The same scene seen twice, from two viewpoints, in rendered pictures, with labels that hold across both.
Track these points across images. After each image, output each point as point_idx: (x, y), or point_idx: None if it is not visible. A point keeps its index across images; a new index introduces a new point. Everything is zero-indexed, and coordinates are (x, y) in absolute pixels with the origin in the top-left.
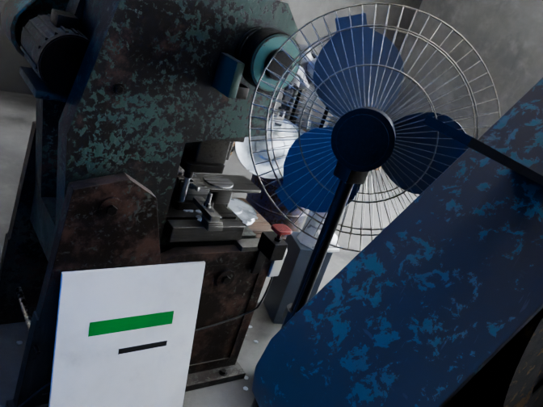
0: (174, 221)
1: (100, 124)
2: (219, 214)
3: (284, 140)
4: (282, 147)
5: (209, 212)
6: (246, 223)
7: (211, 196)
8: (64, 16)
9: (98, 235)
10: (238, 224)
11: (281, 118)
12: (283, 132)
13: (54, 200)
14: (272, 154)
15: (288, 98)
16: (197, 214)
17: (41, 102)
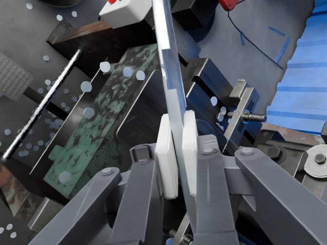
0: (254, 132)
1: None
2: (207, 105)
3: (170, 63)
4: (176, 57)
5: (255, 103)
6: (141, 71)
7: (262, 114)
8: None
9: None
10: (210, 68)
11: (196, 134)
12: (171, 86)
13: (252, 244)
14: (180, 78)
15: (296, 182)
16: (226, 126)
17: None
